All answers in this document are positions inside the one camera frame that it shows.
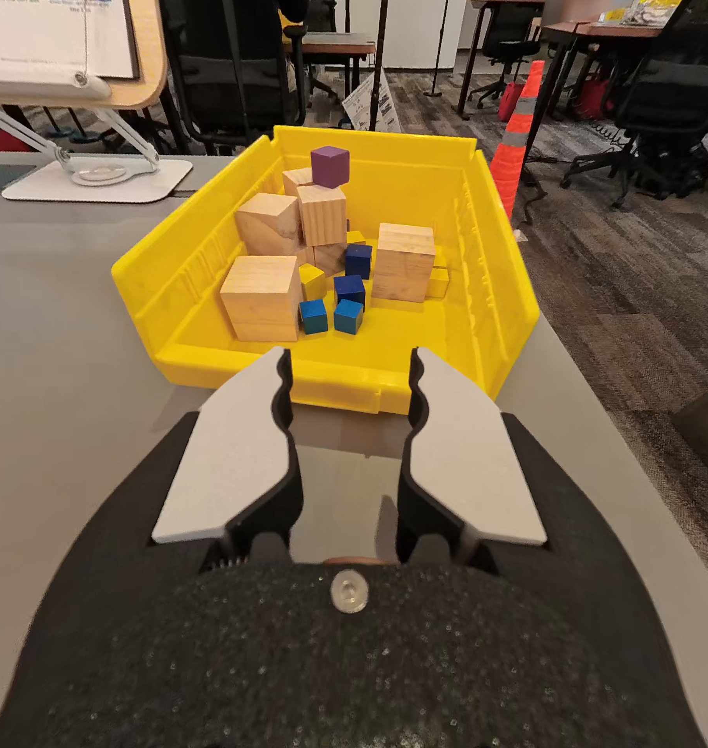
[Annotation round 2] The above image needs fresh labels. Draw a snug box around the printed paper on black stand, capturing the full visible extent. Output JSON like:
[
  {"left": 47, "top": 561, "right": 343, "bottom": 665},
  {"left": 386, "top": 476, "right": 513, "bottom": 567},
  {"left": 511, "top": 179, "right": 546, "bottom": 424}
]
[{"left": 341, "top": 0, "right": 403, "bottom": 134}]

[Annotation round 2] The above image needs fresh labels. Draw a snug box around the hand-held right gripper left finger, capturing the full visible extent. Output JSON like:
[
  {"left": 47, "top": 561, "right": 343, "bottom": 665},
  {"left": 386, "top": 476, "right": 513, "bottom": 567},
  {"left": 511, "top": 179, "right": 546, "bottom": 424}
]
[{"left": 151, "top": 346, "right": 304, "bottom": 566}]

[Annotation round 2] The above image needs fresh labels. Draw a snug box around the black waste bin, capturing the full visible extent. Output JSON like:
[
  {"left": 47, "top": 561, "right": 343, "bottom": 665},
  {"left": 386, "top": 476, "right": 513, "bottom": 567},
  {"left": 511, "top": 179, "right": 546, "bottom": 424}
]
[{"left": 672, "top": 383, "right": 708, "bottom": 493}]

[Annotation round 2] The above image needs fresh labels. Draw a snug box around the wooden office desk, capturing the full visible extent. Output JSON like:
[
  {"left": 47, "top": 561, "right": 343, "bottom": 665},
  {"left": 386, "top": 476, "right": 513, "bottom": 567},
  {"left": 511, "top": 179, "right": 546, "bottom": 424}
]
[
  {"left": 456, "top": 12, "right": 708, "bottom": 120},
  {"left": 284, "top": 32, "right": 376, "bottom": 101}
]

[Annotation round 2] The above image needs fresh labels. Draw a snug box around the black office chair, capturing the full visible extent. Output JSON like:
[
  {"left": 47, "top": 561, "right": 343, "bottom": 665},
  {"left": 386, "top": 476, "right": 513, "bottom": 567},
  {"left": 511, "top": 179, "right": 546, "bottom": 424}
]
[
  {"left": 468, "top": 0, "right": 543, "bottom": 110},
  {"left": 560, "top": 41, "right": 708, "bottom": 208},
  {"left": 160, "top": 0, "right": 309, "bottom": 154}
]

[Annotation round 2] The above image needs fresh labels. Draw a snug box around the orange traffic cone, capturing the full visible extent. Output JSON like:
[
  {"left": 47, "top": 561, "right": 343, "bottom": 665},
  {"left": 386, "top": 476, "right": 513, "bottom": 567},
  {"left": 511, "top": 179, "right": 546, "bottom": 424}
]
[{"left": 488, "top": 60, "right": 546, "bottom": 220}]

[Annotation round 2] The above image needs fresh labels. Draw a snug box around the black pole stand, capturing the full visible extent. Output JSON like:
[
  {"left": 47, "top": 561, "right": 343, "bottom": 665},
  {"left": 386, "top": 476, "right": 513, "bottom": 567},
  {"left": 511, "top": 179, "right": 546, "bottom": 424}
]
[{"left": 423, "top": 0, "right": 451, "bottom": 98}]

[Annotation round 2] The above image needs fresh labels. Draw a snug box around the pile of wooden cubes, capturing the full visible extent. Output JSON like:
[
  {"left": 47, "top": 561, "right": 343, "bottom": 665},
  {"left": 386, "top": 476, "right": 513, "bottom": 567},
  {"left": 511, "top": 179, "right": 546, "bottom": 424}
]
[{"left": 219, "top": 146, "right": 451, "bottom": 342}]

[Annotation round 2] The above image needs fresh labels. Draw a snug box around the yellow plastic bin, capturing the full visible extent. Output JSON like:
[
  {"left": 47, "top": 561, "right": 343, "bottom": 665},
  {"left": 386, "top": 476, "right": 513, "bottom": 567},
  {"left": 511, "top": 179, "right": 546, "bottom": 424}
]
[{"left": 111, "top": 124, "right": 542, "bottom": 416}]

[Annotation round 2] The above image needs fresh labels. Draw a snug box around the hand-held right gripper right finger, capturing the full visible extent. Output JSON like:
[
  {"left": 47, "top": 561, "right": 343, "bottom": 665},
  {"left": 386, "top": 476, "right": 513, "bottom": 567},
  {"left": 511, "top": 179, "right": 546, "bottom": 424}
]
[{"left": 396, "top": 346, "right": 549, "bottom": 566}]

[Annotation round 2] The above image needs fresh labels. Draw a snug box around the black tripod stand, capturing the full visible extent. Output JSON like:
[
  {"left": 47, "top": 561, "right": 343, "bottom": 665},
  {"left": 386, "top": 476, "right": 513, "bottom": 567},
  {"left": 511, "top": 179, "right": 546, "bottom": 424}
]
[{"left": 520, "top": 23, "right": 568, "bottom": 226}]

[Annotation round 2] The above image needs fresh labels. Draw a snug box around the red bag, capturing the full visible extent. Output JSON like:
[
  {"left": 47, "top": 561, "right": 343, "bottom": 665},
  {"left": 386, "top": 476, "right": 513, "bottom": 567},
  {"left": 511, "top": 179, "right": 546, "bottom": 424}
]
[
  {"left": 575, "top": 75, "right": 616, "bottom": 122},
  {"left": 499, "top": 82, "right": 527, "bottom": 122}
]

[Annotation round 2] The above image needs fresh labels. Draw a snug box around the wooden sign board on stand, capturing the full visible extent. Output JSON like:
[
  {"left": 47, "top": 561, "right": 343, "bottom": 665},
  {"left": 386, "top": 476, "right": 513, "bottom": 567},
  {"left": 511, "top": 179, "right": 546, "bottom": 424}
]
[{"left": 0, "top": 0, "right": 194, "bottom": 204}]

